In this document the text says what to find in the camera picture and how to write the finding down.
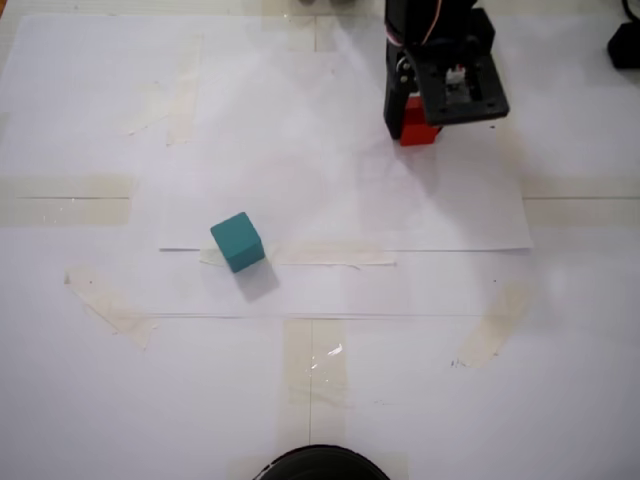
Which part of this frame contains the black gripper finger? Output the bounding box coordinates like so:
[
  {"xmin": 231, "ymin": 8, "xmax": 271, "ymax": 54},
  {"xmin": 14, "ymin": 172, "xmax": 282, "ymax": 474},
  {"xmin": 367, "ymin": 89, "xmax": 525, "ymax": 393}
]
[{"xmin": 383, "ymin": 44, "xmax": 419, "ymax": 140}]

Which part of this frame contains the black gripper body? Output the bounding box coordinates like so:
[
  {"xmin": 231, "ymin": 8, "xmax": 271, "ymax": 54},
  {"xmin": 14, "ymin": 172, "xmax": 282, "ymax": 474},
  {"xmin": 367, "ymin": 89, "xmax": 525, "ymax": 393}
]
[{"xmin": 407, "ymin": 47, "xmax": 511, "ymax": 126}]

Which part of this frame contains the red cube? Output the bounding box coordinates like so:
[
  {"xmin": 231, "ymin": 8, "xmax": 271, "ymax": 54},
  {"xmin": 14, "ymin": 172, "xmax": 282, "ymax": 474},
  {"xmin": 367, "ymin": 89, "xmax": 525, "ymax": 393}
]
[{"xmin": 399, "ymin": 93, "xmax": 444, "ymax": 148}]

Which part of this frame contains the teal blue cube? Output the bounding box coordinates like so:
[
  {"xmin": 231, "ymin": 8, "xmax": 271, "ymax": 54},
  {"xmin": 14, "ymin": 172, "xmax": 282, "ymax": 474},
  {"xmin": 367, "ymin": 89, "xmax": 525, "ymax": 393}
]
[{"xmin": 209, "ymin": 211, "xmax": 265, "ymax": 274}]

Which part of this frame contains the white paper sheet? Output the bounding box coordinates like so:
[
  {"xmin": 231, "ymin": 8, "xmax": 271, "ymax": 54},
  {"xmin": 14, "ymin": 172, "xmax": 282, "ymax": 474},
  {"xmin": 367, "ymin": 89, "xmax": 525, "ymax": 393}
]
[{"xmin": 158, "ymin": 47, "xmax": 535, "ymax": 253}]

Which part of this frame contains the black plastic block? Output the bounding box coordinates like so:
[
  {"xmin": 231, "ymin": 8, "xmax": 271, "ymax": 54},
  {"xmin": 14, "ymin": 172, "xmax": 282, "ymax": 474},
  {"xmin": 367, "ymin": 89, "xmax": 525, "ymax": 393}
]
[{"xmin": 607, "ymin": 22, "xmax": 640, "ymax": 71}]

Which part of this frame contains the beige masking tape strip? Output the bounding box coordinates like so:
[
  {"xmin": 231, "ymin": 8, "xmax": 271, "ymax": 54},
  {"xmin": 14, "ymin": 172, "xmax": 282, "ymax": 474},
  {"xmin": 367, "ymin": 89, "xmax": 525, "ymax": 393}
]
[
  {"xmin": 452, "ymin": 284, "xmax": 531, "ymax": 371},
  {"xmin": 64, "ymin": 264, "xmax": 159, "ymax": 351},
  {"xmin": 0, "ymin": 174, "xmax": 136, "ymax": 227}
]

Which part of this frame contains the black round dome base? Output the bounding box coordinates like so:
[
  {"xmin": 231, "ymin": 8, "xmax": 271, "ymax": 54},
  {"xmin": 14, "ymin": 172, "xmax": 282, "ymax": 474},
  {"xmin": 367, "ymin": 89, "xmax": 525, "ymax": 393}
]
[{"xmin": 257, "ymin": 432, "xmax": 392, "ymax": 480}]

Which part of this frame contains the red black servo cable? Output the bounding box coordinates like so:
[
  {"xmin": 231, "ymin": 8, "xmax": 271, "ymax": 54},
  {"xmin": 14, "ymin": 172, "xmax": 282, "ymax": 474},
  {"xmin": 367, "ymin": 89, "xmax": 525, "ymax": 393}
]
[{"xmin": 384, "ymin": 0, "xmax": 404, "ymax": 49}]

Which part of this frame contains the gripper servo cable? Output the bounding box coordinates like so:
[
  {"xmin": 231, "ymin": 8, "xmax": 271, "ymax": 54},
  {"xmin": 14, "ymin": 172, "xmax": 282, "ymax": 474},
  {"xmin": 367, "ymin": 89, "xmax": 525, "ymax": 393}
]
[{"xmin": 422, "ymin": 0, "xmax": 446, "ymax": 46}]

